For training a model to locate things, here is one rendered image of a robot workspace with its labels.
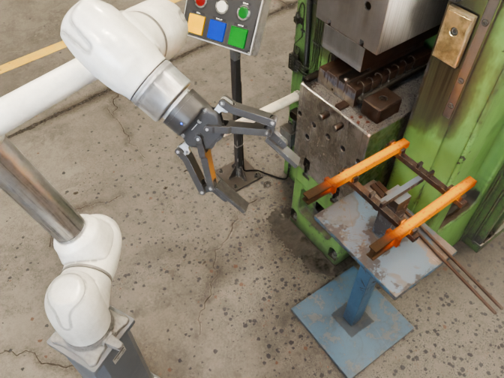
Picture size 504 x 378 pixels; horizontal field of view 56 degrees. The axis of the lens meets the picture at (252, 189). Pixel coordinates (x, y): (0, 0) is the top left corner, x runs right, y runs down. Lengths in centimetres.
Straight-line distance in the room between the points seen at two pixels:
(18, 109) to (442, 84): 127
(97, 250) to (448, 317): 163
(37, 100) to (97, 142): 214
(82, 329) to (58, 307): 10
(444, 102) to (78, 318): 133
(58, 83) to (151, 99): 27
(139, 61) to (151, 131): 234
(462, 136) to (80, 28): 131
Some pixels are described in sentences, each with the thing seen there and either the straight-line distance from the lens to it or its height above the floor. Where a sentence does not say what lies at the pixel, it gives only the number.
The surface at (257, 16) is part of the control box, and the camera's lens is 195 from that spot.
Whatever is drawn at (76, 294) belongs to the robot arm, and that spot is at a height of 87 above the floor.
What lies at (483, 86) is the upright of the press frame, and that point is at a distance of 163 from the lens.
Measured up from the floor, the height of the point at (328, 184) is 98.
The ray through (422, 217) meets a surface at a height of 98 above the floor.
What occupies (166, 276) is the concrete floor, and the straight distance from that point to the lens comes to 240.
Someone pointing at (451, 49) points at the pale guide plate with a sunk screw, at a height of 124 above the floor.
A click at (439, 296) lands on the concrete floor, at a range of 248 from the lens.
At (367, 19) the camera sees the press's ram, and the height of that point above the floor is 127.
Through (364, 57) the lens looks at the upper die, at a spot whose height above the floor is 113.
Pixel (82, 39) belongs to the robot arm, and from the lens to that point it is 78.
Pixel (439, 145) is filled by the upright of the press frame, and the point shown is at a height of 88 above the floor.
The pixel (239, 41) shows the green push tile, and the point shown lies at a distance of 197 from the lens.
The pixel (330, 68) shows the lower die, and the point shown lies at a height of 98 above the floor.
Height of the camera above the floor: 206
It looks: 50 degrees down
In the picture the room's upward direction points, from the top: straight up
